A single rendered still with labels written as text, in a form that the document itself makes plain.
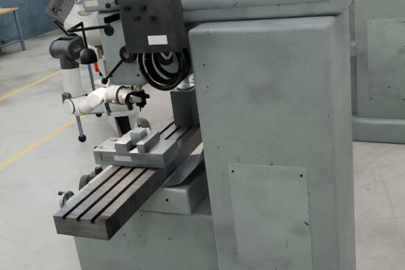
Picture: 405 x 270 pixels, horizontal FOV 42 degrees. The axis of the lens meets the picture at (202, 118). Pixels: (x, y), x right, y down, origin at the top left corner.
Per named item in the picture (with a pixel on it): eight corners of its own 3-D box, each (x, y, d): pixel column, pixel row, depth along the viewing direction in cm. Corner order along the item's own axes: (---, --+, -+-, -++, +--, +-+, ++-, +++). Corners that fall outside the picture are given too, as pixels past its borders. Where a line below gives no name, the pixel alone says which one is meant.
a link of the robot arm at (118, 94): (123, 91, 225) (104, 88, 232) (126, 112, 229) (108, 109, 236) (143, 82, 234) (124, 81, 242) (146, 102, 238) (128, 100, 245)
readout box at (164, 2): (124, 55, 179) (113, -7, 172) (137, 48, 187) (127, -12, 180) (176, 53, 172) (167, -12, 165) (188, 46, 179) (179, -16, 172)
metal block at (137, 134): (131, 145, 229) (129, 132, 227) (138, 140, 234) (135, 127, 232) (142, 145, 227) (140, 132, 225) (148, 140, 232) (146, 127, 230)
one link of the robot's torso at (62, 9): (61, 46, 288) (33, 20, 254) (90, -7, 293) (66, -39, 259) (107, 66, 282) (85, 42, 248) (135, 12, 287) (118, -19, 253)
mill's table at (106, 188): (56, 234, 197) (52, 215, 195) (187, 117, 303) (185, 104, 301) (108, 240, 188) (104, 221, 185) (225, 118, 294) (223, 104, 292)
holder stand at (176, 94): (174, 125, 270) (169, 88, 263) (195, 111, 287) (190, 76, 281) (194, 127, 264) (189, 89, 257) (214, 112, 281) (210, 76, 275)
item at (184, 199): (91, 206, 240) (86, 183, 236) (128, 172, 270) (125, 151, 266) (190, 216, 221) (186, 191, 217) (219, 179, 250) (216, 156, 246)
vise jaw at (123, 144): (115, 151, 228) (113, 143, 226) (132, 138, 241) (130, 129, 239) (127, 152, 225) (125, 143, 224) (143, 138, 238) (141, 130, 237)
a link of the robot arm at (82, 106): (88, 109, 247) (71, 121, 262) (106, 104, 254) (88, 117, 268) (81, 88, 248) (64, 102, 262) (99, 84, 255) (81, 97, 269)
